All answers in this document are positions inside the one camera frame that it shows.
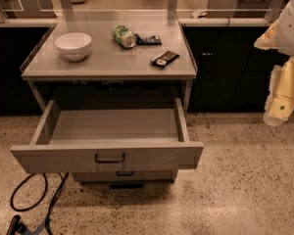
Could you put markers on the white ceramic bowl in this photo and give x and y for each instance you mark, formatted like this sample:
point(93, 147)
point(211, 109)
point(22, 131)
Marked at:
point(74, 46)

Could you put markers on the clear acrylic barrier panel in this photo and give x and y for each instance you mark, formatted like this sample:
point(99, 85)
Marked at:
point(189, 11)

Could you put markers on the blue snack bar wrapper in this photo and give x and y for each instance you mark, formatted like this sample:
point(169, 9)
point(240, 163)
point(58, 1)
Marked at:
point(150, 40)

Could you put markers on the black plug device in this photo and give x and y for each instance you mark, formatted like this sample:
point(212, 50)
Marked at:
point(16, 226)

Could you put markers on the black rxbar chocolate bar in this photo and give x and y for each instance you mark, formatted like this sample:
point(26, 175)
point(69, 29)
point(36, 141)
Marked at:
point(164, 59)

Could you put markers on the black lower drawer handle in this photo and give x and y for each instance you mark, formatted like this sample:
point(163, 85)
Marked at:
point(124, 173)

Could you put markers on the grey lower drawer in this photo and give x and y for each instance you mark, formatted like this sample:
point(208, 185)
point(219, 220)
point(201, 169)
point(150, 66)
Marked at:
point(86, 177)

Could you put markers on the grey cabinet counter unit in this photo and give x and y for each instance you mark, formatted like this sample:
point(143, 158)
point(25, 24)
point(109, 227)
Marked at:
point(110, 76)

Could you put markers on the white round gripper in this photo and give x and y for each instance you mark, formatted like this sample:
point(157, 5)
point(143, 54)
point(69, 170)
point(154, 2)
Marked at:
point(292, 28)

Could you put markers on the black drawer handle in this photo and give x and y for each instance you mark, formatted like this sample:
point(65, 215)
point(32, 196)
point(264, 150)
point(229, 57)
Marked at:
point(124, 173)
point(104, 161)

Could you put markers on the grey open top drawer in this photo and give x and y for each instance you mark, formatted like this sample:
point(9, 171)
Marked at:
point(68, 140)

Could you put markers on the green crushed soda can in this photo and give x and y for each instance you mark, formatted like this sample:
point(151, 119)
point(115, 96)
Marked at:
point(125, 37)

